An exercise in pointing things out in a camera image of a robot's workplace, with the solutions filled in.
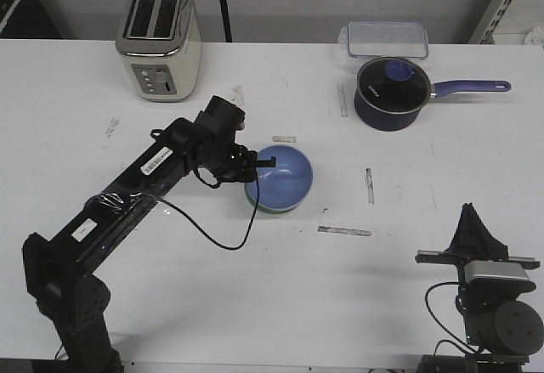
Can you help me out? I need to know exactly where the grey metal shelf upright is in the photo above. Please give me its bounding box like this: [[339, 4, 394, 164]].
[[468, 0, 540, 45]]

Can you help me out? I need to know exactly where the clear plastic food container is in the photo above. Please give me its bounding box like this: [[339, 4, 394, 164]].
[[338, 20, 429, 59]]

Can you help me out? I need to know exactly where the cream and chrome toaster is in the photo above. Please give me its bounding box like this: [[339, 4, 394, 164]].
[[116, 0, 202, 102]]

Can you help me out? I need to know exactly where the white crumpled cloth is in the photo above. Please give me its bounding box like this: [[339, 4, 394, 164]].
[[524, 25, 544, 46]]

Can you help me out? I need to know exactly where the green bowl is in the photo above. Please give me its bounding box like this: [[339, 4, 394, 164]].
[[244, 190, 298, 215]]

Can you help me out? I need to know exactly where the blue bowl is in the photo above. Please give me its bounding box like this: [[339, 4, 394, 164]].
[[244, 144, 313, 209]]

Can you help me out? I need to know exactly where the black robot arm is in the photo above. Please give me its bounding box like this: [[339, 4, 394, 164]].
[[415, 203, 543, 372], [20, 96, 275, 372]]

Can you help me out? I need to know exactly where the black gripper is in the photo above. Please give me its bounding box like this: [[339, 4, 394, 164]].
[[415, 203, 540, 305], [207, 144, 276, 183]]

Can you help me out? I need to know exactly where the glass pot lid blue knob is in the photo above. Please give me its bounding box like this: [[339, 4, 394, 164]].
[[357, 57, 431, 114]]

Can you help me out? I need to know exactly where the dark blue saucepan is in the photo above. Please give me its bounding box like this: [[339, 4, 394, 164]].
[[354, 57, 511, 132]]

